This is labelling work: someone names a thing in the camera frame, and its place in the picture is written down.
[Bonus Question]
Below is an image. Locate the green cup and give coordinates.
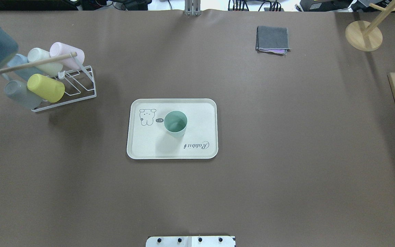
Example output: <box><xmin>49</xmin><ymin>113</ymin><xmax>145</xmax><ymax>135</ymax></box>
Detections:
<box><xmin>164</xmin><ymin>111</ymin><xmax>188</xmax><ymax>137</ymax></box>

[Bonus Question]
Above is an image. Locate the cream rabbit tray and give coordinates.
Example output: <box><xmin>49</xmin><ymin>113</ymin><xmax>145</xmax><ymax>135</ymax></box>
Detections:
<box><xmin>127</xmin><ymin>98</ymin><xmax>218</xmax><ymax>160</ymax></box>

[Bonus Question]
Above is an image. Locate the yellow cup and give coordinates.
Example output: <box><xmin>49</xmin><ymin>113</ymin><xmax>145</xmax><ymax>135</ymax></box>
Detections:
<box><xmin>27</xmin><ymin>74</ymin><xmax>65</xmax><ymax>103</ymax></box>

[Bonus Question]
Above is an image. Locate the cream cup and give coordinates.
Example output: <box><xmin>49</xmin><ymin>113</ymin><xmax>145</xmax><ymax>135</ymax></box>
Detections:
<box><xmin>27</xmin><ymin>48</ymin><xmax>63</xmax><ymax>78</ymax></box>

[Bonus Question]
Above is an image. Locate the pink cup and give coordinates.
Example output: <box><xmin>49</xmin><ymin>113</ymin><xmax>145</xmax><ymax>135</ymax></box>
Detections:
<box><xmin>49</xmin><ymin>42</ymin><xmax>85</xmax><ymax>69</ymax></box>

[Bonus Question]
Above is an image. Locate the grey translucent cup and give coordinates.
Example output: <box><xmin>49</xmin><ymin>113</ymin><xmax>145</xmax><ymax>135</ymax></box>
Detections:
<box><xmin>4</xmin><ymin>80</ymin><xmax>43</xmax><ymax>110</ymax></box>

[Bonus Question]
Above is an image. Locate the light blue cup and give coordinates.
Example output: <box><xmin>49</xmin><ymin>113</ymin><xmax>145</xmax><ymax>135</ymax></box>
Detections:
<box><xmin>7</xmin><ymin>54</ymin><xmax>44</xmax><ymax>81</ymax></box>

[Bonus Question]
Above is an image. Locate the grey folded cloth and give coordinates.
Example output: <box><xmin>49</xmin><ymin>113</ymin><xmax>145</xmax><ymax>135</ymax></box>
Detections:
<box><xmin>255</xmin><ymin>25</ymin><xmax>291</xmax><ymax>55</ymax></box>

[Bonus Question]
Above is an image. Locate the wooden mug tree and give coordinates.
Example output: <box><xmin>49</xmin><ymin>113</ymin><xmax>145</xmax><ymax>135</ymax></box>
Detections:
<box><xmin>345</xmin><ymin>0</ymin><xmax>395</xmax><ymax>52</ymax></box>

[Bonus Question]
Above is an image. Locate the aluminium frame post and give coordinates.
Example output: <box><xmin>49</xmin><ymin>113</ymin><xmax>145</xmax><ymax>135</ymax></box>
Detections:
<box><xmin>184</xmin><ymin>0</ymin><xmax>202</xmax><ymax>16</ymax></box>

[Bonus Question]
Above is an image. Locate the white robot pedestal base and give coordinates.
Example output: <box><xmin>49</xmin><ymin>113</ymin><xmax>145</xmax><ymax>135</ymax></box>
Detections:
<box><xmin>145</xmin><ymin>235</ymin><xmax>236</xmax><ymax>247</ymax></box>

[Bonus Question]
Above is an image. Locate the white wire cup rack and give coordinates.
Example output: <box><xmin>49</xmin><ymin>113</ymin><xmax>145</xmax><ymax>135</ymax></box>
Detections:
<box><xmin>0</xmin><ymin>52</ymin><xmax>97</xmax><ymax>113</ymax></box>

